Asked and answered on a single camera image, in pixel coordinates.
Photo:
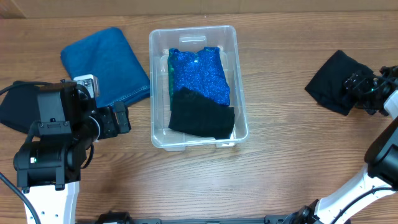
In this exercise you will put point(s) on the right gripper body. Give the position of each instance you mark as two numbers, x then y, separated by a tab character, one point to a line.
362	93

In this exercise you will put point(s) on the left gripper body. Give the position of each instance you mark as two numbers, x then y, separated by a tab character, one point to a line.
108	127

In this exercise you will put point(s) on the black cloth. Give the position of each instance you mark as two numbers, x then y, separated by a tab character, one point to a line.
327	86
19	108
192	113

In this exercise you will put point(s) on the blue sparkly cloth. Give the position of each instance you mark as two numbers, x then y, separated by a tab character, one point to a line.
201	72

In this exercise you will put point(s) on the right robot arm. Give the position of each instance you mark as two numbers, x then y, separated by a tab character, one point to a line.
378	177

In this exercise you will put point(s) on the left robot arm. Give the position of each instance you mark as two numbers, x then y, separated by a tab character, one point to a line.
59	145

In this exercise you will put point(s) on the folded blue denim cloth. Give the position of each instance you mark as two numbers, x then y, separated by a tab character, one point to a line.
108	56

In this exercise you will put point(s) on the clear plastic storage bin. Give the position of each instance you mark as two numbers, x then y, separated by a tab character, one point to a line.
193	39

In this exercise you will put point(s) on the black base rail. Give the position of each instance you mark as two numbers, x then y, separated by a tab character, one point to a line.
124	217

